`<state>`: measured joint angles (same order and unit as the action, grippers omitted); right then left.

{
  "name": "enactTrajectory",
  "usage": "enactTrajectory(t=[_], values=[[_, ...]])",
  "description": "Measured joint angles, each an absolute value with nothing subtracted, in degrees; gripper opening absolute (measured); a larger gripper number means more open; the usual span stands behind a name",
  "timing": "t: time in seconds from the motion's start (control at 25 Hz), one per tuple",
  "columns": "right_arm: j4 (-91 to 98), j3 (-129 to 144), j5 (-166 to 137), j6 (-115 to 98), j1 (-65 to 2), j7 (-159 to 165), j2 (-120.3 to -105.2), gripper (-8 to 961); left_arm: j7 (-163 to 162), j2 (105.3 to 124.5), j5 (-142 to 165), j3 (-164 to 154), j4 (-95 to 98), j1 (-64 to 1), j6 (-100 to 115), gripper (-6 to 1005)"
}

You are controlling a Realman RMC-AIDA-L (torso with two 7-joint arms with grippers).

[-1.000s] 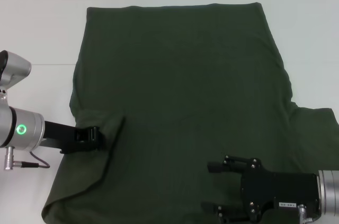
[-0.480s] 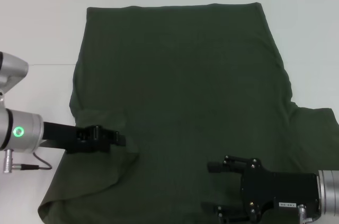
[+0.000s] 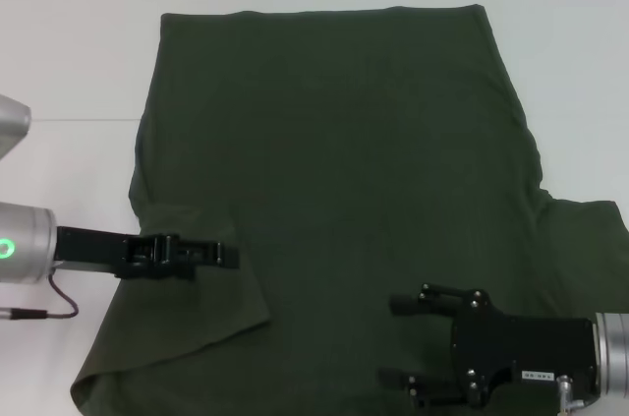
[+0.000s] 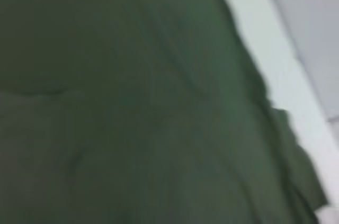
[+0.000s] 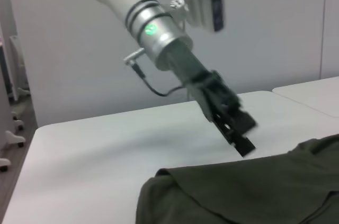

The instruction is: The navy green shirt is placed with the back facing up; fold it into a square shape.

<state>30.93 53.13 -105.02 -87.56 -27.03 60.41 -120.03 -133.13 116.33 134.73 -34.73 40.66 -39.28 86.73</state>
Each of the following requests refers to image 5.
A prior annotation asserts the dark green t-shirt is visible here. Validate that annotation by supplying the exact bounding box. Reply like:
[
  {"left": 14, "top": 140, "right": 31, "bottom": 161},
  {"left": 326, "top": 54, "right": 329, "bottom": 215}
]
[{"left": 135, "top": 133, "right": 339, "bottom": 224}]

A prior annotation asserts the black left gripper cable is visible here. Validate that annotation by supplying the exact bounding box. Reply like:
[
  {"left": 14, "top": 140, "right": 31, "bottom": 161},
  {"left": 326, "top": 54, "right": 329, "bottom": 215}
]
[{"left": 133, "top": 62, "right": 191, "bottom": 97}]

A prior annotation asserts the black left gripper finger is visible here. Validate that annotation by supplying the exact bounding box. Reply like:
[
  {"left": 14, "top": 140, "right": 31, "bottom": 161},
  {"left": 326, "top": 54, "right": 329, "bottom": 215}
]
[{"left": 213, "top": 116, "right": 257, "bottom": 158}]

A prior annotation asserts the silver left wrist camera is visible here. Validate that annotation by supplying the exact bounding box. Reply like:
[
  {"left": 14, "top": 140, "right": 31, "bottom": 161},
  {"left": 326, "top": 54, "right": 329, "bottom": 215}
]
[{"left": 182, "top": 0, "right": 226, "bottom": 33}]

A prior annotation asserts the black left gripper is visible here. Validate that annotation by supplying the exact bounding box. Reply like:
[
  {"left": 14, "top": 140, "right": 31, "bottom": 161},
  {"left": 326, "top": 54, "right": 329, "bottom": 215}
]
[{"left": 158, "top": 38, "right": 258, "bottom": 135}]

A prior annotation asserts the silver left cable plug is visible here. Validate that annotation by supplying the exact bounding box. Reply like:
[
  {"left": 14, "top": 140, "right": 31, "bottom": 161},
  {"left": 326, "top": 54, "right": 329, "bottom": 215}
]
[{"left": 123, "top": 48, "right": 146, "bottom": 65}]

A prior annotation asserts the white rolling stand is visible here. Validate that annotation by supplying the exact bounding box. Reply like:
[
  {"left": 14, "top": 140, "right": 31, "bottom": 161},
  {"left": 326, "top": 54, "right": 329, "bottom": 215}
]
[{"left": 0, "top": 20, "right": 26, "bottom": 173}]

